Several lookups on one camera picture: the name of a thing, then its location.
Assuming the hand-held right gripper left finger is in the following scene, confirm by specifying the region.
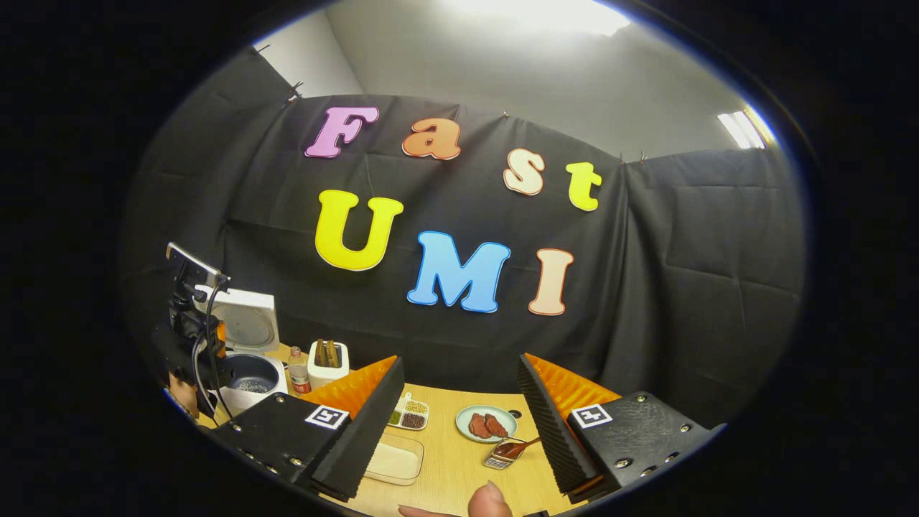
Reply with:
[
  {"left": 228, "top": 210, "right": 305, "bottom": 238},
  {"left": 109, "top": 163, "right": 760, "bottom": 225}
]
[{"left": 213, "top": 357, "right": 405, "bottom": 503}]

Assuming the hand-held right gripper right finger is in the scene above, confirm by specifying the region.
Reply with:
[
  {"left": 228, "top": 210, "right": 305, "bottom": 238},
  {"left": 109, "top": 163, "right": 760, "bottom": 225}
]
[{"left": 517, "top": 353, "right": 726, "bottom": 503}]

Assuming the brown wooden spoon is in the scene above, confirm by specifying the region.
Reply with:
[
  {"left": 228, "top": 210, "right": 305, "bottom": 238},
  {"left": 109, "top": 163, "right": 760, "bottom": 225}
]
[{"left": 495, "top": 437, "right": 541, "bottom": 460}]

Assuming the white rice cooker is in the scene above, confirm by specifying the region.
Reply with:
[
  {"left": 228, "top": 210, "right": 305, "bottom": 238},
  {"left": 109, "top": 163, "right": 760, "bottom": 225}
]
[{"left": 194, "top": 286, "right": 289, "bottom": 417}]

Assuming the clear dish of white rice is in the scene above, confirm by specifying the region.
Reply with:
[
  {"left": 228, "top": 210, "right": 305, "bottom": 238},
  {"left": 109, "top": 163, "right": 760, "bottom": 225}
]
[{"left": 363, "top": 433, "right": 425, "bottom": 486}]

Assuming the metal wire chopstick holder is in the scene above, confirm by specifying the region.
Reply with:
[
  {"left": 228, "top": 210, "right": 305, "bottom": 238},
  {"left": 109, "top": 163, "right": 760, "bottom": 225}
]
[{"left": 482, "top": 436, "right": 527, "bottom": 470}]

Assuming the white divided dish of beans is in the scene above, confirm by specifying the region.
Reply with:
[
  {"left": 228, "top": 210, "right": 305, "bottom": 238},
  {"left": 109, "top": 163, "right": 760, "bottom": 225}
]
[{"left": 386, "top": 392, "right": 430, "bottom": 431}]

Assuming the white toaster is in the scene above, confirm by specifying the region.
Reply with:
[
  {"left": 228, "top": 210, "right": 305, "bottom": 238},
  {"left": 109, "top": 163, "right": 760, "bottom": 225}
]
[{"left": 307, "top": 340, "right": 350, "bottom": 389}]

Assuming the pale green plate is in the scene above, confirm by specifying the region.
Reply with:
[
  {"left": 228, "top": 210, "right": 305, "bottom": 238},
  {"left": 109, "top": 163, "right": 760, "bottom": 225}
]
[{"left": 455, "top": 405, "right": 518, "bottom": 444}]

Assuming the clear bottle with red label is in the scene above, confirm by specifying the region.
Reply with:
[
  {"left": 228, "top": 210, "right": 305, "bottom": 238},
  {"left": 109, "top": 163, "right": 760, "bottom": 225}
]
[{"left": 287, "top": 347, "right": 312, "bottom": 394}]

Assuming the rectangular ceiling light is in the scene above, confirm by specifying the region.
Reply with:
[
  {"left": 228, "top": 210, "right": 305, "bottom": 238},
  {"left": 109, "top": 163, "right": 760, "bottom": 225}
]
[{"left": 717, "top": 108, "right": 768, "bottom": 150}]

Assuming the large ceiling light panel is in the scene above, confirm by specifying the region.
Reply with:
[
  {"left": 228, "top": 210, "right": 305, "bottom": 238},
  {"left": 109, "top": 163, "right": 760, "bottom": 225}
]
[{"left": 445, "top": 0, "right": 633, "bottom": 37}]

